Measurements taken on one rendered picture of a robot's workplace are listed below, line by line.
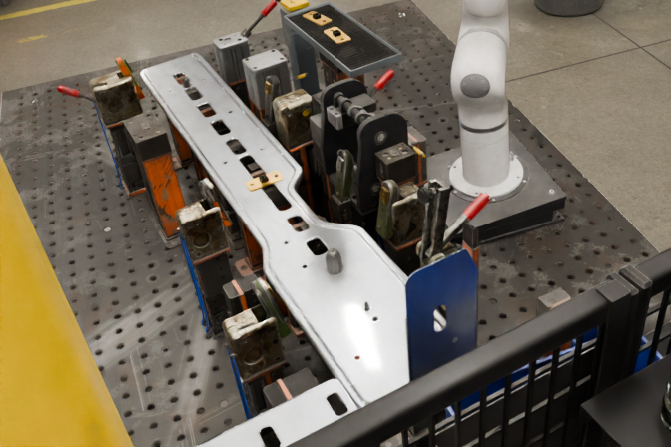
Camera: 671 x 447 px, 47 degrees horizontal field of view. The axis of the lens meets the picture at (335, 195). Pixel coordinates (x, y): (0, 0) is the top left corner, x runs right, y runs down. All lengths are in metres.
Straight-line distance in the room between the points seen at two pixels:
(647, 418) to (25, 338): 0.60
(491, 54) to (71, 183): 1.33
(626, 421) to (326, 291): 0.81
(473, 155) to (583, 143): 1.66
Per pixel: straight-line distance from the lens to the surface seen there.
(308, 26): 2.02
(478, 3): 1.73
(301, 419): 1.28
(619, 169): 3.45
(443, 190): 1.32
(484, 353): 0.63
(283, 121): 1.85
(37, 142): 2.72
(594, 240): 2.02
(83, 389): 0.30
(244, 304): 1.52
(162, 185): 2.02
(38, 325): 0.27
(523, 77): 4.04
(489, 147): 1.94
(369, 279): 1.47
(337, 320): 1.40
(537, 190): 2.02
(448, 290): 1.06
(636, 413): 0.76
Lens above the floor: 2.03
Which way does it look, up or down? 38 degrees down
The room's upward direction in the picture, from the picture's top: 7 degrees counter-clockwise
